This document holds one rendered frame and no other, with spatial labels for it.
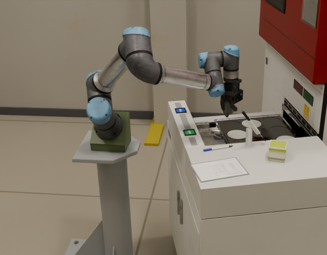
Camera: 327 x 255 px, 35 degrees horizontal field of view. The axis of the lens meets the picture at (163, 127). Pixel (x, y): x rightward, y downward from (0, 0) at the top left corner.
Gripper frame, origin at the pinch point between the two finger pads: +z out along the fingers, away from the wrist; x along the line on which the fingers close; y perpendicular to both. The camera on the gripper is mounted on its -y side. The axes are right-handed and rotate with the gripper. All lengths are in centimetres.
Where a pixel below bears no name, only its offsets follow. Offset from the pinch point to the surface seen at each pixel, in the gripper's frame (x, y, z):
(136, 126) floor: 106, -172, 99
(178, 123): -16.9, -16.6, 3.7
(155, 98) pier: 118, -158, 72
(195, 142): -27.2, 2.2, 4.1
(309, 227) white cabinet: -22, 59, 28
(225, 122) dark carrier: 8.7, -6.5, 9.8
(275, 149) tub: -21.3, 40.3, -3.0
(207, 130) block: -6.0, -6.8, 8.9
